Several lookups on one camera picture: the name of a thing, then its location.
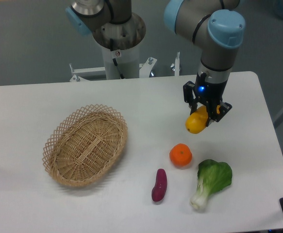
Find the yellow mango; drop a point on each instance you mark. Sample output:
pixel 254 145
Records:
pixel 196 122

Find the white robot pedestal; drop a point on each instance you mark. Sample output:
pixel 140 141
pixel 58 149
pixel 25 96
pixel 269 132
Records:
pixel 120 46

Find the purple sweet potato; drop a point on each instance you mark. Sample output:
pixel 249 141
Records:
pixel 160 187

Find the woven wicker basket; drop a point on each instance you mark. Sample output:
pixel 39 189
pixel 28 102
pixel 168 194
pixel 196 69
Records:
pixel 85 145

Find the green bok choy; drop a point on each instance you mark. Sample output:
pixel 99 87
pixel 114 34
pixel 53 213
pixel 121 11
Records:
pixel 213 177

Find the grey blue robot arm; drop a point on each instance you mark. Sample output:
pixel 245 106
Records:
pixel 212 25

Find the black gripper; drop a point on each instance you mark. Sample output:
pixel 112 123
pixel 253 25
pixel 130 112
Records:
pixel 208 90

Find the white metal frame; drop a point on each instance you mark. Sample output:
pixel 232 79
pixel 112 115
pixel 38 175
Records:
pixel 148 69

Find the orange tangerine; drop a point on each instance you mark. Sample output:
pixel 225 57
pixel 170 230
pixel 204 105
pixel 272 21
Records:
pixel 180 155

